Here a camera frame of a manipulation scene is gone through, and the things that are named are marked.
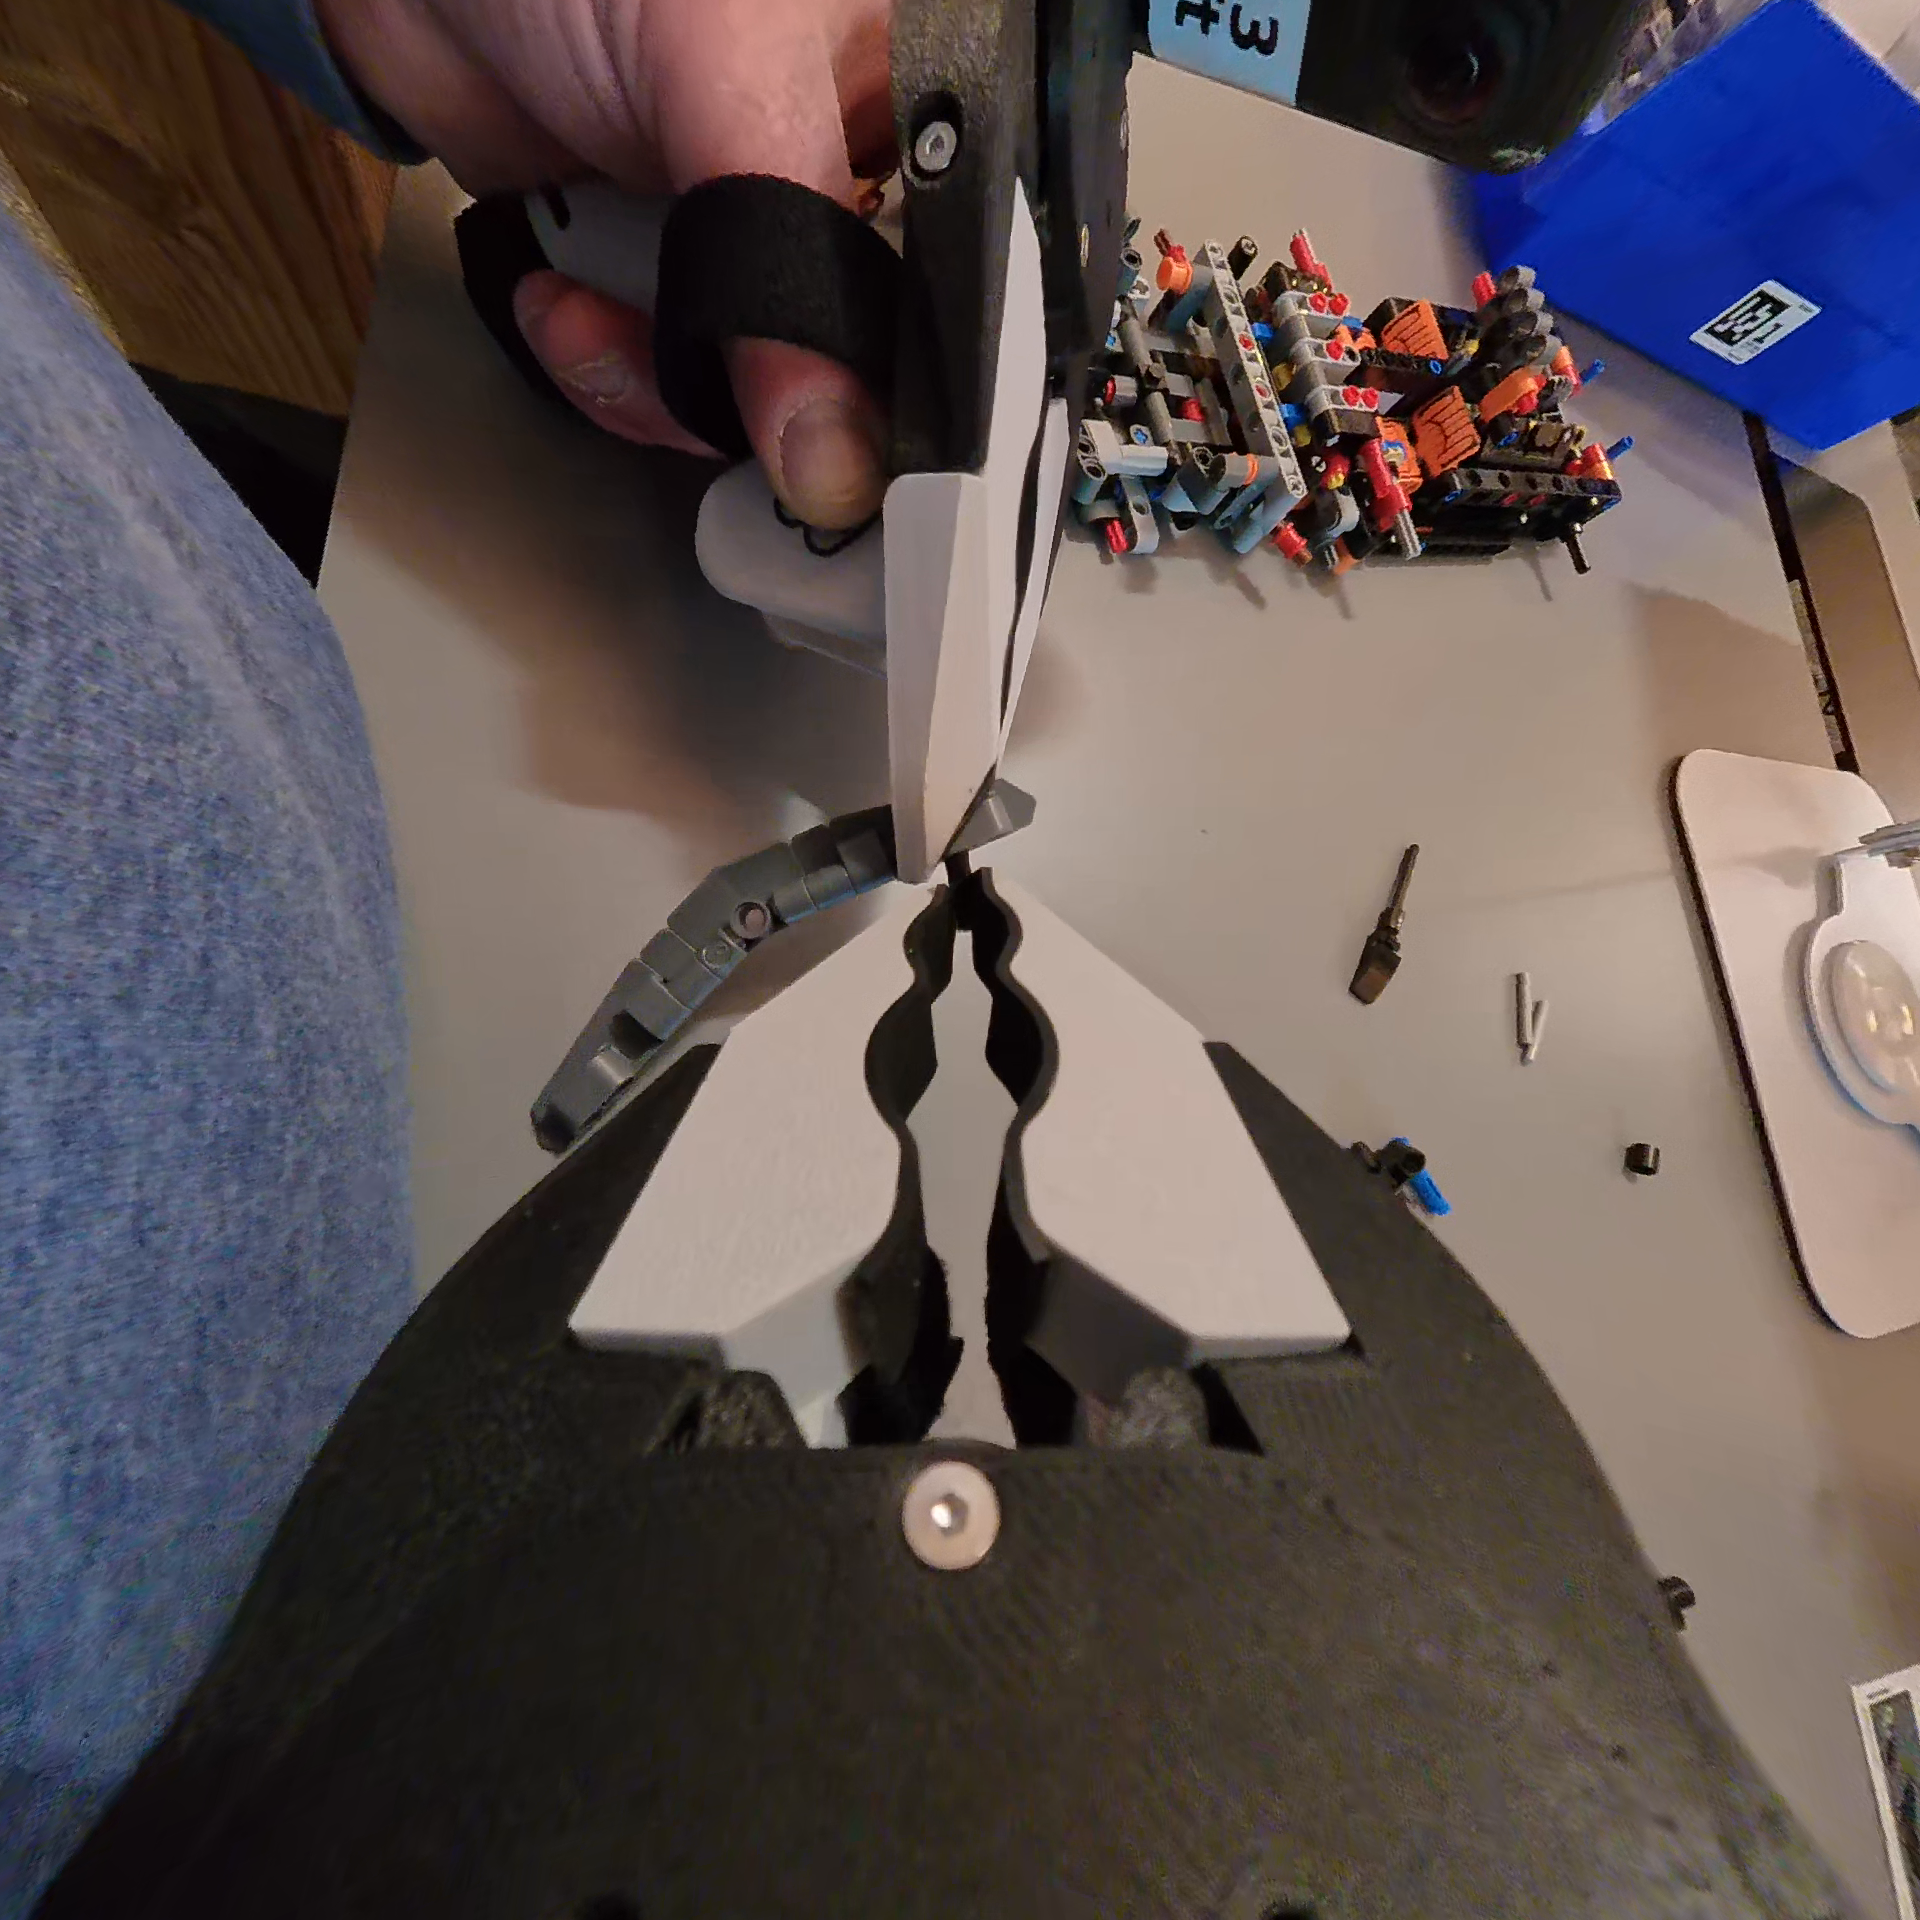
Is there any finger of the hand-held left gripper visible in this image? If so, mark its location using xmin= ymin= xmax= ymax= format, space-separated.
xmin=990 ymin=403 xmax=1077 ymax=783
xmin=882 ymin=175 xmax=1050 ymax=875

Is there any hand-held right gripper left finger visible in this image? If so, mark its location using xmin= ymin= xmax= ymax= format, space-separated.
xmin=567 ymin=879 xmax=960 ymax=1450

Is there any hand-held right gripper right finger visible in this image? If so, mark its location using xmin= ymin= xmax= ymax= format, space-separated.
xmin=960 ymin=874 xmax=1352 ymax=1450

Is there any multicoloured lego vehicle chassis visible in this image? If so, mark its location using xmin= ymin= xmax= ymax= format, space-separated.
xmin=1072 ymin=223 xmax=1637 ymax=578

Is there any black and blue lego connector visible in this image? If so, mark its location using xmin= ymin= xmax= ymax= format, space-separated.
xmin=1350 ymin=1136 xmax=1454 ymax=1215

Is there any dark tapered lego piece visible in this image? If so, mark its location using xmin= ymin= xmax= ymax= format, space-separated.
xmin=1346 ymin=844 xmax=1423 ymax=1008

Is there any clear bag of lego parts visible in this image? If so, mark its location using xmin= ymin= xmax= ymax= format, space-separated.
xmin=1590 ymin=0 xmax=1832 ymax=115

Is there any person's left hand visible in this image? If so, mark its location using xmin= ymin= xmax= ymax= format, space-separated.
xmin=322 ymin=0 xmax=904 ymax=534

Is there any person's blue clothing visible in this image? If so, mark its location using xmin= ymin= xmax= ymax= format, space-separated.
xmin=0 ymin=211 xmax=413 ymax=1906

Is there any white rounded mat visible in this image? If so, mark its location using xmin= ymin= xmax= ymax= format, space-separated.
xmin=1671 ymin=747 xmax=1920 ymax=1339

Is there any white round plastic object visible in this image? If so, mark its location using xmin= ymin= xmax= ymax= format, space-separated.
xmin=1797 ymin=816 xmax=1920 ymax=1128

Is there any blue plastic storage bin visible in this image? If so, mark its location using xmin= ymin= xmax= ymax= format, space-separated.
xmin=1470 ymin=0 xmax=1920 ymax=452

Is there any grey panel with black edge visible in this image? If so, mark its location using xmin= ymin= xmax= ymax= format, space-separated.
xmin=1747 ymin=421 xmax=1920 ymax=774

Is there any wooden furniture panel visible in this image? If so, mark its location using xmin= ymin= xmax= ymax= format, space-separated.
xmin=0 ymin=0 xmax=400 ymax=413

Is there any printed paper sheet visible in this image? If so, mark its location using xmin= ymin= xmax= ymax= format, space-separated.
xmin=1851 ymin=1677 xmax=1920 ymax=1862

